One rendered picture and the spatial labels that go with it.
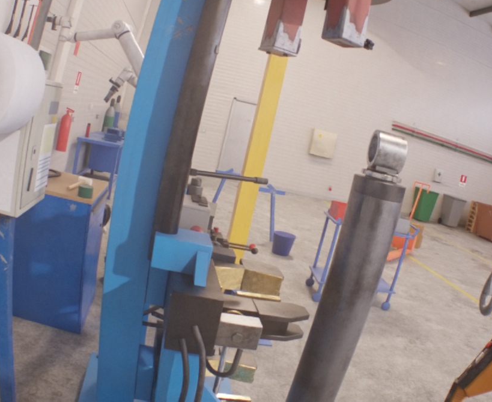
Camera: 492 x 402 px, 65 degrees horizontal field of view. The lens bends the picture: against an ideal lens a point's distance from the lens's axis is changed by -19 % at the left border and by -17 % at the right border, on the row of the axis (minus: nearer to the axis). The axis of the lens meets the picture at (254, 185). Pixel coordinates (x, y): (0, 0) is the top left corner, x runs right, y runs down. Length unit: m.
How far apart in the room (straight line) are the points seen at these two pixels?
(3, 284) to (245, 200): 3.01
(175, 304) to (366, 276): 0.74
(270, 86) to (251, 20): 8.60
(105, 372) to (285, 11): 1.57
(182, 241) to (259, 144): 2.82
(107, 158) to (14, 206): 7.19
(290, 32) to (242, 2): 11.01
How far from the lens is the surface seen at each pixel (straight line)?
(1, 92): 1.01
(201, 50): 1.38
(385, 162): 1.67
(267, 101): 4.13
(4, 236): 1.50
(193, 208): 1.88
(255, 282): 1.86
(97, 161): 8.48
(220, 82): 12.33
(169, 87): 1.48
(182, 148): 1.37
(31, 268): 2.97
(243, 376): 2.08
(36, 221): 2.85
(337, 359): 1.83
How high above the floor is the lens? 1.55
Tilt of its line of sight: 7 degrees down
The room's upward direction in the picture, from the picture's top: 13 degrees clockwise
